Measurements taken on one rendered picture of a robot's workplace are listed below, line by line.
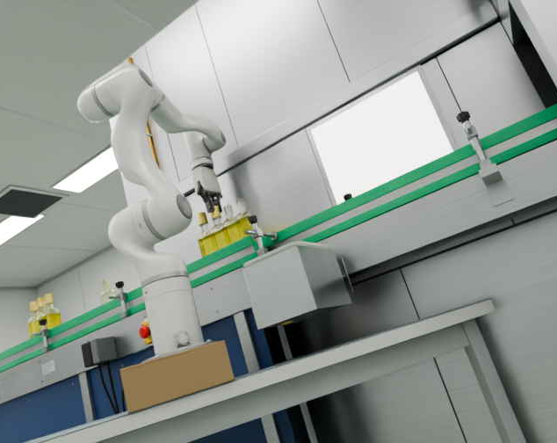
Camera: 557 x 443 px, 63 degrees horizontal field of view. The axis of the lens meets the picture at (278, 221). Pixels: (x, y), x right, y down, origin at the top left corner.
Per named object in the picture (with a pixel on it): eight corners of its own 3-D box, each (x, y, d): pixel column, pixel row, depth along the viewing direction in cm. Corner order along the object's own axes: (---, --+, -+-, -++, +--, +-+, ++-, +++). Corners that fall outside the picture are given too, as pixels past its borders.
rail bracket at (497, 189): (514, 199, 112) (477, 121, 118) (510, 188, 98) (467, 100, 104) (494, 207, 114) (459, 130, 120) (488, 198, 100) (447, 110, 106)
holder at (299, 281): (358, 302, 127) (341, 250, 131) (317, 308, 103) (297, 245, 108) (307, 320, 134) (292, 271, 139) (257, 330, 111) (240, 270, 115)
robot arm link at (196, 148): (218, 160, 172) (197, 170, 174) (209, 130, 176) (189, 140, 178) (206, 153, 164) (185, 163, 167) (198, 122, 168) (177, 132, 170)
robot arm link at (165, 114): (180, 76, 150) (227, 134, 174) (141, 97, 155) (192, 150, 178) (181, 92, 145) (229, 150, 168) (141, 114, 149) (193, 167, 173)
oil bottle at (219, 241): (244, 279, 158) (228, 222, 164) (235, 279, 153) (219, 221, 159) (232, 284, 160) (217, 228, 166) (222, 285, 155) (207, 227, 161)
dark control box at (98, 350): (119, 359, 158) (114, 336, 161) (99, 363, 151) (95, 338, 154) (103, 365, 162) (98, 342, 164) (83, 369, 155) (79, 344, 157)
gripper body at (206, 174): (204, 174, 175) (211, 200, 172) (185, 169, 166) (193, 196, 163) (219, 165, 172) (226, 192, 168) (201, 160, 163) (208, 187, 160)
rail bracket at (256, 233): (285, 255, 142) (274, 218, 146) (256, 252, 128) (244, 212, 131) (278, 258, 144) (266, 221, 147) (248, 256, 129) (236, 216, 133)
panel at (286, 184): (464, 160, 137) (422, 68, 146) (462, 158, 134) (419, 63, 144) (233, 264, 175) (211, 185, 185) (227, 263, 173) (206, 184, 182)
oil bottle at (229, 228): (257, 273, 155) (241, 216, 161) (249, 273, 150) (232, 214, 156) (245, 279, 158) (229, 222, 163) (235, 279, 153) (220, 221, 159)
